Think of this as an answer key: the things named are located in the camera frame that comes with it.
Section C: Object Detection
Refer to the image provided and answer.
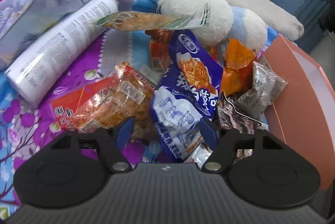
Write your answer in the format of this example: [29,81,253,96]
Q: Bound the dark brown snack packet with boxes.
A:
[216,92,269,162]

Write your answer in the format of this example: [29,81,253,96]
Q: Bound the red clear snack packet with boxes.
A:
[51,62,159,140]

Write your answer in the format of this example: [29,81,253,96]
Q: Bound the blue white snack packet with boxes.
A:
[150,86,212,162]

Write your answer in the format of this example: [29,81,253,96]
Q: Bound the orange foil snack packet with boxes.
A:
[220,39,256,97]

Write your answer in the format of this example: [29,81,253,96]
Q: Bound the grey seed snack packet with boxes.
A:
[235,61,287,121]

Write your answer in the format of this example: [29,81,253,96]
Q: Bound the blue noodle snack packet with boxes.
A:
[159,30,223,120]

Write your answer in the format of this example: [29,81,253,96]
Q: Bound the red spicy strip packet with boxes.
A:
[145,30,173,74]

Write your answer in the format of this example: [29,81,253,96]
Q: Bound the green-edged fried snack packet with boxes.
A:
[92,3,211,31]

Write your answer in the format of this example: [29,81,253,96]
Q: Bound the pink cardboard box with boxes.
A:
[259,35,334,190]

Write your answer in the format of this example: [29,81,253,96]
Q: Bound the purple floral bed sheet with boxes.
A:
[0,0,278,221]

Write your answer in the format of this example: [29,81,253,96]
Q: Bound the white cylindrical spray can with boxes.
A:
[5,0,119,108]

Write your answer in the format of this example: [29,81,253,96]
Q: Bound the translucent grey plastic bag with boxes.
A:
[1,0,89,70]

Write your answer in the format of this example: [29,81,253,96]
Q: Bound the white blue plush toy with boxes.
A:
[152,0,267,54]

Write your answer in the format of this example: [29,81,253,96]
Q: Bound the blue curtain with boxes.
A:
[294,0,331,53]

